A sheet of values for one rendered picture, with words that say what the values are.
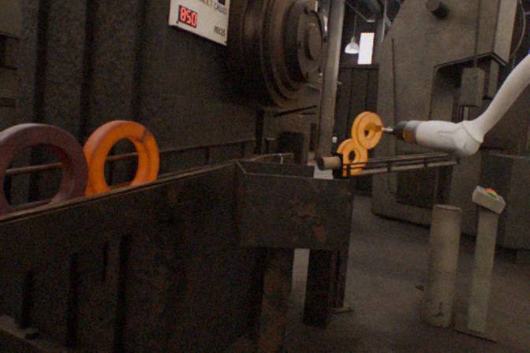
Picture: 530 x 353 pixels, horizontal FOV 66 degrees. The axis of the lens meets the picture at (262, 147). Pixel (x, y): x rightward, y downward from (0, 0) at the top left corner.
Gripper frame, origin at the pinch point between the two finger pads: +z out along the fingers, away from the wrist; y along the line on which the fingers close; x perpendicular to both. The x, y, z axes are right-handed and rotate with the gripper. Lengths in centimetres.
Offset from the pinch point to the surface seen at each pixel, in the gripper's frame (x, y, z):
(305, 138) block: -7.4, -27.3, 8.3
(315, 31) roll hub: 31, -43, -8
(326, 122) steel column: -10, 592, 620
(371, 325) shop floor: -84, 4, -13
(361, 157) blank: -14.7, 7.9, 7.7
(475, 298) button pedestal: -68, 40, -37
